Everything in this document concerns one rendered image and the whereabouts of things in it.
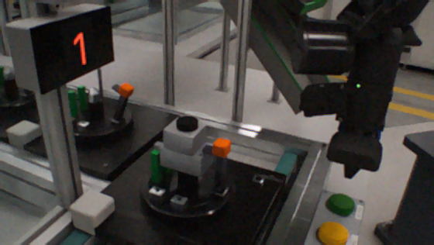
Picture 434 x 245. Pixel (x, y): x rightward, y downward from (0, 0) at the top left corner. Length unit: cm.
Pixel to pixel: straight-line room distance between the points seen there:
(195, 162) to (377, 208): 42
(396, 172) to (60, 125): 71
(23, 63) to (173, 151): 22
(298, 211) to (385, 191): 30
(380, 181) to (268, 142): 27
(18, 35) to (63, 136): 16
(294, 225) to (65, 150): 33
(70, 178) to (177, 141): 16
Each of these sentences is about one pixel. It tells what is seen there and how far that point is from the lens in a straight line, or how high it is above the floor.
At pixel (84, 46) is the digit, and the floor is 120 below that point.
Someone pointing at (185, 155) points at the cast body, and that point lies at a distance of 51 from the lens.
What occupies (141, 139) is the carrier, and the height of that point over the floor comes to 97.
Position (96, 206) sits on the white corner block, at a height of 99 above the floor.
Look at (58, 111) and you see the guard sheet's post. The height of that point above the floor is 112.
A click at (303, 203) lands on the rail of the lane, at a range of 61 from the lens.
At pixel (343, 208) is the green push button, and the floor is 97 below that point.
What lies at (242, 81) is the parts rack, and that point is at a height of 104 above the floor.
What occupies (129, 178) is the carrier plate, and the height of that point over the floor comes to 97.
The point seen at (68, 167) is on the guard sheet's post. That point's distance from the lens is 55.
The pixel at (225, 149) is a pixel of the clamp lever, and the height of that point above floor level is 107.
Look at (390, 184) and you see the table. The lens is 88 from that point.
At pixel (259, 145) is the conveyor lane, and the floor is 95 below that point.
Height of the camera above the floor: 133
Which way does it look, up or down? 28 degrees down
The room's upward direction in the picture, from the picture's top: 3 degrees clockwise
